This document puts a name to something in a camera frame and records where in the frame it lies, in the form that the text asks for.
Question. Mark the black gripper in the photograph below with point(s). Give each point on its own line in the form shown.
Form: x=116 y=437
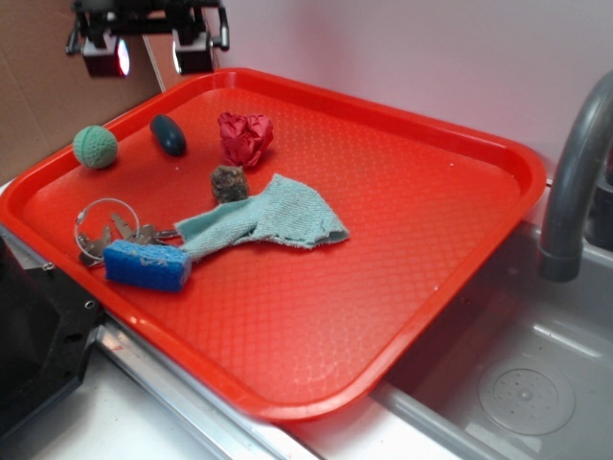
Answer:
x=191 y=43

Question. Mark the dark green plastic pickle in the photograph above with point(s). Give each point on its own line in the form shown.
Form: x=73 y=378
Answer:
x=168 y=135

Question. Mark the red paper ball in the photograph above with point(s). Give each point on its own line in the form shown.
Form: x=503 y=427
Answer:
x=244 y=138

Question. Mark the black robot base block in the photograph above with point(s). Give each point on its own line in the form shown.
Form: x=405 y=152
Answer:
x=48 y=325

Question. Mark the green rubber ball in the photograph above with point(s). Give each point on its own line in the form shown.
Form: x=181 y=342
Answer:
x=95 y=147

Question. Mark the brown cardboard panel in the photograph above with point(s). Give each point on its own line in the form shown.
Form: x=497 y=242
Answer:
x=47 y=97

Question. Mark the brown rock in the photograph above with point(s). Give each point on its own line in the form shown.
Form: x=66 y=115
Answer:
x=229 y=184

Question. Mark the light teal knitted cloth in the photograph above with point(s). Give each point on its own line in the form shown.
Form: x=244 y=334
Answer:
x=287 y=212

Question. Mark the blue sponge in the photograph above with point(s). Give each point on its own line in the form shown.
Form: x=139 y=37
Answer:
x=159 y=267

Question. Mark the red plastic tray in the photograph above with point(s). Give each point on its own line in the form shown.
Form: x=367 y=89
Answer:
x=284 y=333

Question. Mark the grey toy faucet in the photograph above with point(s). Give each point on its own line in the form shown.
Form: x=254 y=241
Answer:
x=579 y=207

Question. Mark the grey plastic sink basin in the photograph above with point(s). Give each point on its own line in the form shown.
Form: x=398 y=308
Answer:
x=514 y=368

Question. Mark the aluminium frame rail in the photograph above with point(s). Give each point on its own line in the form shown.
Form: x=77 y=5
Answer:
x=133 y=403

